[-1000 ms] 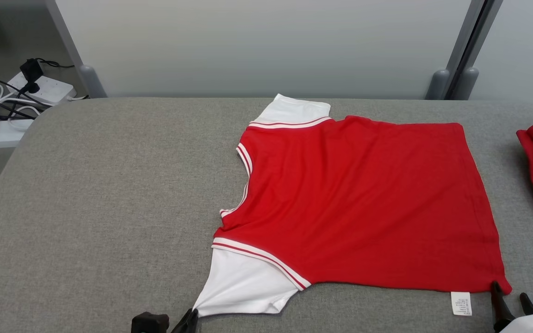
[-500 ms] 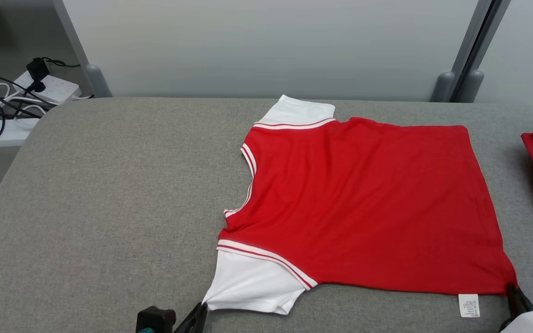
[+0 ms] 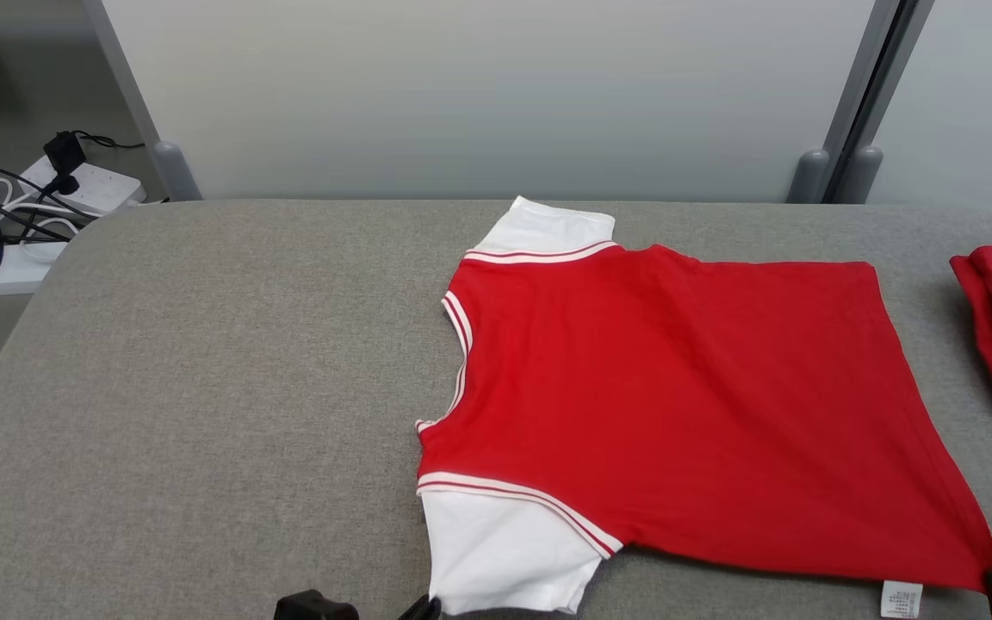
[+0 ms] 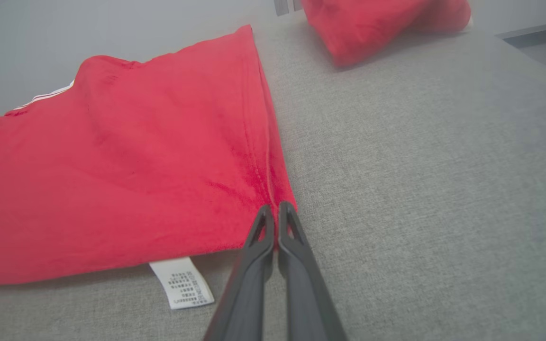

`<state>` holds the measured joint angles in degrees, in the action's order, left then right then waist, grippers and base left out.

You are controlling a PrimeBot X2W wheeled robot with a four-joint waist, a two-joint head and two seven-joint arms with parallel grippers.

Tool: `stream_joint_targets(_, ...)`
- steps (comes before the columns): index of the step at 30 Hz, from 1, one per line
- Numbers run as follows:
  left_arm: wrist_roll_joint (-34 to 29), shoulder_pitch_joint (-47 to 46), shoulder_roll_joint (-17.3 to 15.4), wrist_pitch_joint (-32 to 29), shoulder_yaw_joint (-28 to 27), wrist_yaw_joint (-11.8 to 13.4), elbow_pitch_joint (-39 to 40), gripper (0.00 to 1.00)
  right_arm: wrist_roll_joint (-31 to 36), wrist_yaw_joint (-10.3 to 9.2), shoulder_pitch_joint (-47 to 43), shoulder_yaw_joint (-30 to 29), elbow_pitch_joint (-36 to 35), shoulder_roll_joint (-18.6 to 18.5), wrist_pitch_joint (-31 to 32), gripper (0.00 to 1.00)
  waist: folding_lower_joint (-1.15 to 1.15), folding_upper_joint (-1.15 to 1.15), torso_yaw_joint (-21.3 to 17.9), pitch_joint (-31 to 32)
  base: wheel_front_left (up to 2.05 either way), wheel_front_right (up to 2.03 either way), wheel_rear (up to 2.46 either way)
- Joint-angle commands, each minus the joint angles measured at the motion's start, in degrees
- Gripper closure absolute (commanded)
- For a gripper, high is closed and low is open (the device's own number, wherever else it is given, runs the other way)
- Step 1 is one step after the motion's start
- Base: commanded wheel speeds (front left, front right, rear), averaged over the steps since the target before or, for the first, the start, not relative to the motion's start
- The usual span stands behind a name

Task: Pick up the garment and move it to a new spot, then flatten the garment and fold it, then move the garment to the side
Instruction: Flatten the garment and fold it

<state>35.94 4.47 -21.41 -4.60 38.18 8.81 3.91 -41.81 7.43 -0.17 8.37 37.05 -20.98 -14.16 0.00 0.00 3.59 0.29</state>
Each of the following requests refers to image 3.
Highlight thin black adapter cable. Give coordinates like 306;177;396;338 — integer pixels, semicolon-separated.
74;130;146;150

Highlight grey paired partition post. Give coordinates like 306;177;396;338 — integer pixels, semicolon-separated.
787;0;902;204
836;0;936;204

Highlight red jersey with white sleeves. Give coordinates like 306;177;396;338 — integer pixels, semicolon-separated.
415;196;992;617

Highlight black power adapter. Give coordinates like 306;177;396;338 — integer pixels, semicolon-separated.
42;131;89;177

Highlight single grey partition post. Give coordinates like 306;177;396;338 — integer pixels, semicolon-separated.
83;0;204;202

